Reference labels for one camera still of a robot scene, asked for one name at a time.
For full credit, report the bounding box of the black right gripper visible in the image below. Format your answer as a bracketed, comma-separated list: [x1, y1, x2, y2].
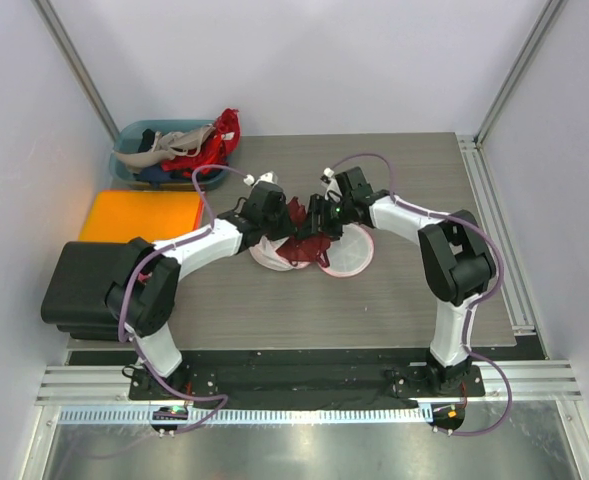
[296, 194, 352, 245]

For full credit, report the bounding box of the white mesh laundry bag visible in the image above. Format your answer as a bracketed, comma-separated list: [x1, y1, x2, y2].
[249, 225, 374, 278]

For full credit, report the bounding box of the dark red garment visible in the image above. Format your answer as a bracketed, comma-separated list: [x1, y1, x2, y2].
[276, 197, 331, 268]

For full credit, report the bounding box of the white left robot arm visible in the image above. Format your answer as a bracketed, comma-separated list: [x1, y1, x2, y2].
[105, 175, 295, 399]

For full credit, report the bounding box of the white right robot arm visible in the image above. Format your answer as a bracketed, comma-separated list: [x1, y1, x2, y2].
[297, 167, 497, 395]

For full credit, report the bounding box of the teal plastic laundry basket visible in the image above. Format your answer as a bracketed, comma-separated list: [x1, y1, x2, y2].
[109, 119, 228, 191]

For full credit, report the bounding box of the white cup bra in basket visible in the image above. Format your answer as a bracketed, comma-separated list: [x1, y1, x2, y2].
[113, 124, 215, 173]

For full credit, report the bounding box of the bright red garment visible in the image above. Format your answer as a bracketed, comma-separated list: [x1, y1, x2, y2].
[160, 108, 241, 179]

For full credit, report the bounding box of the black case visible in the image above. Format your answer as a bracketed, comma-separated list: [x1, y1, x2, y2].
[41, 238, 150, 342]

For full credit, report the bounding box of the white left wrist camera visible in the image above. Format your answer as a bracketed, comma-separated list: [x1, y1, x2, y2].
[243, 171, 278, 188]

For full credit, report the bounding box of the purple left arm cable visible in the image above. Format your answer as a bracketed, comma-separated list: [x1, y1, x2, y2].
[117, 163, 253, 434]

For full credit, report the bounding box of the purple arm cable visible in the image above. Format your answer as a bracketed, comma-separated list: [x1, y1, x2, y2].
[117, 163, 253, 434]
[331, 152, 513, 439]

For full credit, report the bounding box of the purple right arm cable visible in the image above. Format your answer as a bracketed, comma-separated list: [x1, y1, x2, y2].
[331, 152, 513, 439]

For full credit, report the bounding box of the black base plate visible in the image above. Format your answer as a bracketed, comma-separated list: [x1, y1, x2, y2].
[128, 348, 485, 409]

